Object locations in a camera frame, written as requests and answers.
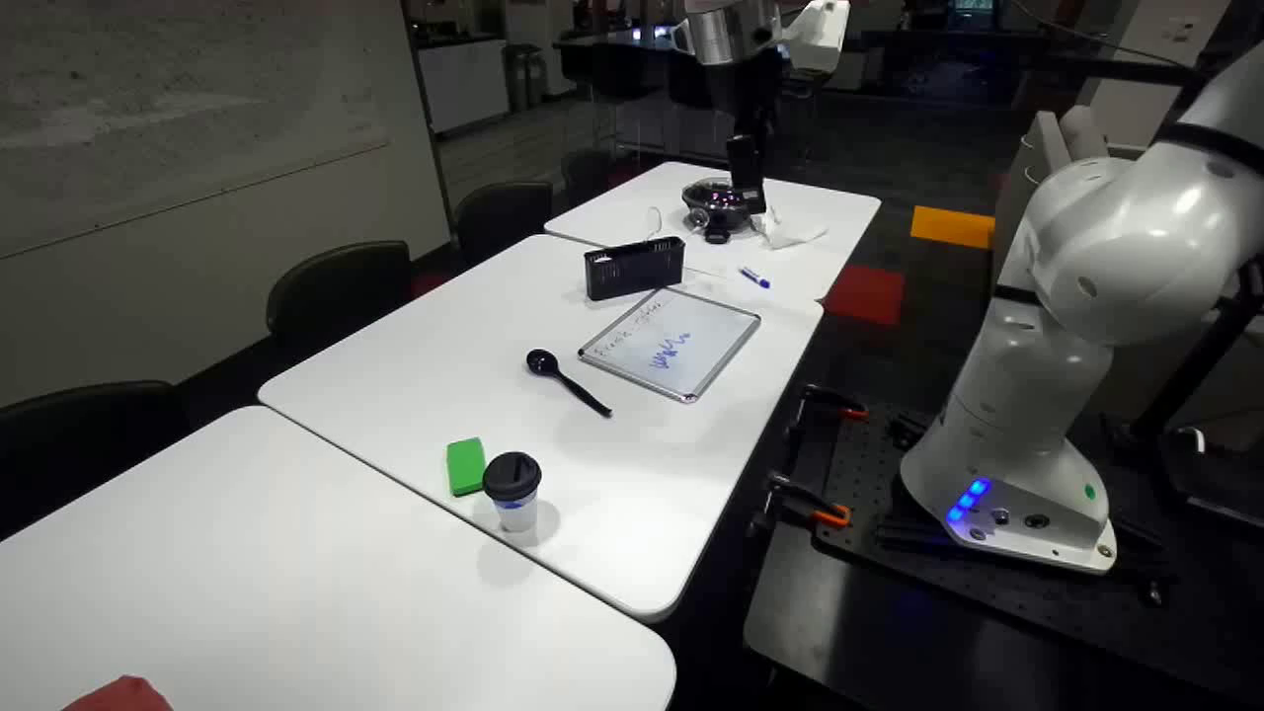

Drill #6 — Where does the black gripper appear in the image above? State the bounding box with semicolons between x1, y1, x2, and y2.
725;129;773;218

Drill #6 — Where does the black bowl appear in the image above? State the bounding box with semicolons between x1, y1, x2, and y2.
679;176;765;248

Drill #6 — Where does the clear plastic glass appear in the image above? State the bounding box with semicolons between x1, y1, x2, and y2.
754;208;835;255

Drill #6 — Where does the black rectangular box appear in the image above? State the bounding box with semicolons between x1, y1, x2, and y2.
579;233;687;304

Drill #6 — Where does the red floor square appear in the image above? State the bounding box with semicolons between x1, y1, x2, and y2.
822;261;911;333

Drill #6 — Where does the small framed whiteboard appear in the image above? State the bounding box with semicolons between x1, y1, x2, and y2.
577;283;765;408

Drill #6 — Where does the orange floor square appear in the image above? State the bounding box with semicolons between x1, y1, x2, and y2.
908;200;998;252

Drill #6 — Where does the orange black clamp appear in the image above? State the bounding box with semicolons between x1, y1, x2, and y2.
787;377;873;443
757;470;854;535

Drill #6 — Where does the black office chair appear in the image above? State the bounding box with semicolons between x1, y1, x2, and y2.
450;176;557;261
263;236;416;362
0;375;190;535

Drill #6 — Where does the white background cabinet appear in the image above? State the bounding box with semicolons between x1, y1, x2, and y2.
412;35;512;136

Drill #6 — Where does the cup with black lid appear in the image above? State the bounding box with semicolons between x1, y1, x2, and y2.
477;446;546;535

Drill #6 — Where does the green rectangular block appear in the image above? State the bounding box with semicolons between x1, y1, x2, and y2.
441;433;490;500

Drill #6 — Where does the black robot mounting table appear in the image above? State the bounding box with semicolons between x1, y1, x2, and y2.
739;377;1264;711

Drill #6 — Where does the red cloth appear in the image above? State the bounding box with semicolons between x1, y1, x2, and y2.
63;671;174;711

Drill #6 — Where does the large wall whiteboard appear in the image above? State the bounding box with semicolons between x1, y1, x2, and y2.
0;0;398;263

